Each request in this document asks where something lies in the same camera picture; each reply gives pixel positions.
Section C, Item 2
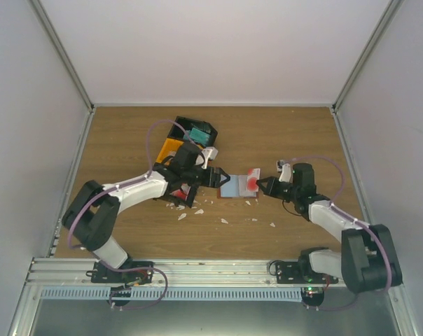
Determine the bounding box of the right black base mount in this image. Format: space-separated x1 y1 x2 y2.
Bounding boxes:
267 260 339 285

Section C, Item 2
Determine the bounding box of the red patterned credit card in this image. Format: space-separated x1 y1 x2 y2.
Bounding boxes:
246 168 261 193

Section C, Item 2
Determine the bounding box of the aluminium front rail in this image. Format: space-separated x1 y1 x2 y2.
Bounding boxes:
25 257 404 285

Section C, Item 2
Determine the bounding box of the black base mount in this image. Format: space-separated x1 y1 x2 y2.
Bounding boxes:
267 260 339 285
85 260 154 285

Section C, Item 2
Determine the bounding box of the black bin with teal cards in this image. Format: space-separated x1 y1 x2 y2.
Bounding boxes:
167 116 218 148

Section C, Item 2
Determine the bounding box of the orange plastic bin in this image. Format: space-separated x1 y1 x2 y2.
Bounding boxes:
156 138 184 163

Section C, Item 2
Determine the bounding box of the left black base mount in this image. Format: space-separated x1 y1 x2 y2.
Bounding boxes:
85 260 154 285

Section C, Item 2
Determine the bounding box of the black bin with red cards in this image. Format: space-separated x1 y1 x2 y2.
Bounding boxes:
154 183 198 208

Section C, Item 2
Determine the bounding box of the red patterned card stack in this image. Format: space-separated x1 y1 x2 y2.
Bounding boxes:
171 185 190 200

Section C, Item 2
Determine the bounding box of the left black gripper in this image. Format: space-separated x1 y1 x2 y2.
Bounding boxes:
183 167 230 189

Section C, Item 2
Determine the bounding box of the brown leather card holder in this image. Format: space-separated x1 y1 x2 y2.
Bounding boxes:
218 175 258 201

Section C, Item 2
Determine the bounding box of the grey slotted cable duct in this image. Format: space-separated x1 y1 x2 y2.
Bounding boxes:
41 286 302 302

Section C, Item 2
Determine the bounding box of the teal card stack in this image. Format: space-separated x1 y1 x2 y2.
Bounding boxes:
189 127 210 146

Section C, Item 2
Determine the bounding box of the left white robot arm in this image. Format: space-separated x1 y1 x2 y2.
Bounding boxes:
62 142 230 283

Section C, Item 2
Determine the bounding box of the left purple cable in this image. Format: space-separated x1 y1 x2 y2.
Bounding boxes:
67 119 205 270

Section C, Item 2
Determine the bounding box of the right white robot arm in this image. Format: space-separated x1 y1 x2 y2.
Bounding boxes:
256 161 403 294

